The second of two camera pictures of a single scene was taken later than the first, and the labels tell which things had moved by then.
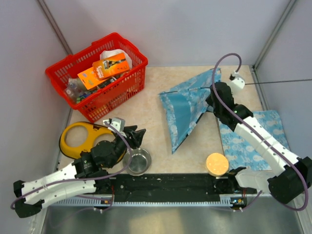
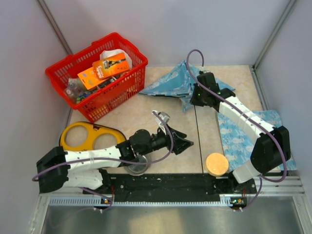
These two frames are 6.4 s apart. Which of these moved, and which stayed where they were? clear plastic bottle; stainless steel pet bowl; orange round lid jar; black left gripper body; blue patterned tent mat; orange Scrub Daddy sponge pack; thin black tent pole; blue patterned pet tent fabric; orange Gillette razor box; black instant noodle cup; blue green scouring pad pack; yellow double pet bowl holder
Moved: thin black tent pole; black left gripper body; blue patterned pet tent fabric
Stayed: orange Gillette razor box; orange round lid jar; blue green scouring pad pack; clear plastic bottle; blue patterned tent mat; yellow double pet bowl holder; stainless steel pet bowl; black instant noodle cup; orange Scrub Daddy sponge pack
